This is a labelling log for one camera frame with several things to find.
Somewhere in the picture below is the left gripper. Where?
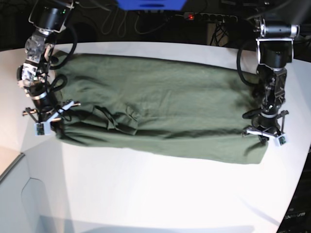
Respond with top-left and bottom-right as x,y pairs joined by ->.
242,110 -> 289,144

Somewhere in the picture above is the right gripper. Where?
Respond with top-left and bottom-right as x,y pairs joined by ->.
22,100 -> 81,124

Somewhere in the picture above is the green t-shirt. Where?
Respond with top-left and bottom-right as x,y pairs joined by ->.
56,54 -> 267,165

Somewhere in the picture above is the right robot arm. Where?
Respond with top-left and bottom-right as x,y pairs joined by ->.
17,0 -> 80,136

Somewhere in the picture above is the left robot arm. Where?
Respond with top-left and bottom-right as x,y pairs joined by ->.
236,17 -> 300,146

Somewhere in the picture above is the grey cardboard box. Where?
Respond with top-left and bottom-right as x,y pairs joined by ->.
0,152 -> 73,233

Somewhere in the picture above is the white power strip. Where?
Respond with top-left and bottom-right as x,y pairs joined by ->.
183,12 -> 238,24

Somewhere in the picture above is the blue plastic bin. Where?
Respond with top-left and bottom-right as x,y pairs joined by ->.
117,0 -> 187,11

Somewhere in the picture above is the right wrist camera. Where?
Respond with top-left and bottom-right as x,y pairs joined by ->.
35,122 -> 52,136

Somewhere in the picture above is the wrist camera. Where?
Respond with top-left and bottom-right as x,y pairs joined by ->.
35,122 -> 52,136
274,134 -> 288,147

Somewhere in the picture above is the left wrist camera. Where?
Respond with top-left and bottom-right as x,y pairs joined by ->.
274,134 -> 288,147

